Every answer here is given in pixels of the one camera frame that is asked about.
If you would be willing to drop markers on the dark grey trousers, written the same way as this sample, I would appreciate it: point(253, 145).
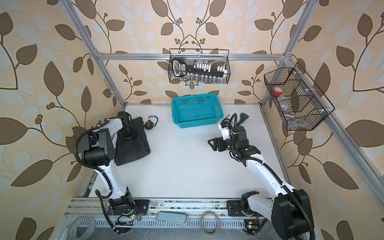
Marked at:
point(134, 149)

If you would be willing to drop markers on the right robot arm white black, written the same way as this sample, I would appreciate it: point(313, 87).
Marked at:
point(287, 208)

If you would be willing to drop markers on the dark green pipe wrench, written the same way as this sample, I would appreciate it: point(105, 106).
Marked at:
point(243, 118)

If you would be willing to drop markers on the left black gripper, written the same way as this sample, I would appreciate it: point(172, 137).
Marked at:
point(121, 138)

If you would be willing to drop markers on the black wire basket right wall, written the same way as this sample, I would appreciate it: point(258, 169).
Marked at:
point(303, 105)

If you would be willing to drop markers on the teal plastic basket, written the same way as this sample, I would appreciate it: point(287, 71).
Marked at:
point(196, 110)

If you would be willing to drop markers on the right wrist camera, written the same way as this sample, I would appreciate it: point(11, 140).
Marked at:
point(226, 133)

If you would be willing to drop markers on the socket wrench set black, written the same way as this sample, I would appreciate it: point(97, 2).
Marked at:
point(181, 69)

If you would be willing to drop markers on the clear tape roll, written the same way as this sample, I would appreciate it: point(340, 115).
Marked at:
point(81, 228)

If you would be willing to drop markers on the red white small container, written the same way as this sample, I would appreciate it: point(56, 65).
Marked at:
point(278, 91)

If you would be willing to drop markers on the black wire basket wall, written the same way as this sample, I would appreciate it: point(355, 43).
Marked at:
point(216, 57)
point(303, 105)

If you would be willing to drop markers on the grey foot pedal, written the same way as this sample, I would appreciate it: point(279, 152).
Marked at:
point(170, 217)

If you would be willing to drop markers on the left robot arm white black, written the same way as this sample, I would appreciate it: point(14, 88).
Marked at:
point(96, 149)

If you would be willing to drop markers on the black wire basket back wall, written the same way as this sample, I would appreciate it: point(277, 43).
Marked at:
point(216, 57)

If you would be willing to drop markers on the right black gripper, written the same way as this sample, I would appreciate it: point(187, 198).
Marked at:
point(217, 140)

